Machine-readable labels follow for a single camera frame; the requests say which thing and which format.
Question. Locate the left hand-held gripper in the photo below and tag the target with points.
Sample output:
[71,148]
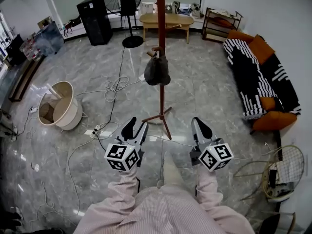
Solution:
[122,155]

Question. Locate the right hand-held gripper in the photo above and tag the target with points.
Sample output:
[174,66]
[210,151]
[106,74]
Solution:
[214,156]

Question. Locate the dark grey bag item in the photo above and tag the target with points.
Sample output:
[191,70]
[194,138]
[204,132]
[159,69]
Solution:
[157,69]

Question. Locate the brown wooden coat stand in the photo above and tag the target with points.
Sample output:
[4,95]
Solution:
[161,21]

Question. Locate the person's left forearm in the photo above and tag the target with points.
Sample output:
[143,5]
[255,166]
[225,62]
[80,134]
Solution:
[123,186]

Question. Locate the person's right forearm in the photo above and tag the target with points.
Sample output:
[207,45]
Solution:
[208,186]

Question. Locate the white power strip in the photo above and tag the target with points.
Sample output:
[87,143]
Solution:
[34,109]
[95,130]

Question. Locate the person's cream trouser leg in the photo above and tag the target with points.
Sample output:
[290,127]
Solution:
[171,172]

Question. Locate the white plug adapter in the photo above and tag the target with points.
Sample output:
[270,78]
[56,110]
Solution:
[142,77]

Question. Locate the black white striped blanket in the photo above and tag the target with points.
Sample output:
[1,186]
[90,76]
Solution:
[246,82]

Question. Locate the small orange cushion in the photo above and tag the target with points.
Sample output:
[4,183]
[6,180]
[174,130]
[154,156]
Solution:
[267,103]

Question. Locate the round white basket table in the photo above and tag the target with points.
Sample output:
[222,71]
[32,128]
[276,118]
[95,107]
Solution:
[65,111]

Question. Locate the orange sofa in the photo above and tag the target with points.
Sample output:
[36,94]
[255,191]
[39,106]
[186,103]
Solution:
[275,122]

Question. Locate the person's pink striped shirt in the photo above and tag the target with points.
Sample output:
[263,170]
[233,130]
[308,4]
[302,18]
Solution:
[163,213]

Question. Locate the dark wooden shelf rack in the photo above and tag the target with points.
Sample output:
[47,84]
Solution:
[217,34]

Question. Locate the large orange cushion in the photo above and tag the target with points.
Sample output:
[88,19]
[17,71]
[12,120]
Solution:
[262,49]

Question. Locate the light wooden bench table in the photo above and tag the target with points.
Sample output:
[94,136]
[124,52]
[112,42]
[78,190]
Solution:
[175,19]

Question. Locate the black tall cabinet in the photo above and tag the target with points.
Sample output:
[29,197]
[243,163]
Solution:
[95,21]

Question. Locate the grey cloth bag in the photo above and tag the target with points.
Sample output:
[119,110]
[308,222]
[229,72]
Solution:
[196,10]

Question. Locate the low dark wooden bench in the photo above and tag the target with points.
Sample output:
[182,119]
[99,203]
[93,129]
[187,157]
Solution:
[24,79]

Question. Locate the white paper bag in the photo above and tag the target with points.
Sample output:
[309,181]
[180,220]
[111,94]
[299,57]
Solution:
[147,8]

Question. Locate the red black bag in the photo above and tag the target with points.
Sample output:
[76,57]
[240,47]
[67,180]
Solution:
[72,24]

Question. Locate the black standing fan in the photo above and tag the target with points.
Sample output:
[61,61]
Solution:
[128,6]

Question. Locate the clear plastic storage box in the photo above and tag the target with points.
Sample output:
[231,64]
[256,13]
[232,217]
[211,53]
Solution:
[48,40]

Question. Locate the beige tote bag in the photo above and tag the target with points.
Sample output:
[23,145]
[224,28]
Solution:
[175,7]

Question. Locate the cardboard box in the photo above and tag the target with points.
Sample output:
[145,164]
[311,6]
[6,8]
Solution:
[45,22]

